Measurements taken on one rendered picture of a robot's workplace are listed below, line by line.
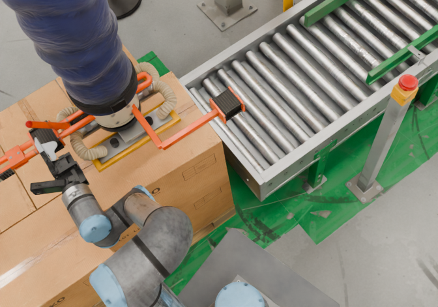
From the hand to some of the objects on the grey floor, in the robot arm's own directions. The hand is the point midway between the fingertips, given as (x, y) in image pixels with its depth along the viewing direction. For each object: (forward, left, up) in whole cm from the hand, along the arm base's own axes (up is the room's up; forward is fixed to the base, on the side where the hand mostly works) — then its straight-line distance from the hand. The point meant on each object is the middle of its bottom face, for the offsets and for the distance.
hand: (42, 148), depth 168 cm
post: (-95, -89, -125) cm, 180 cm away
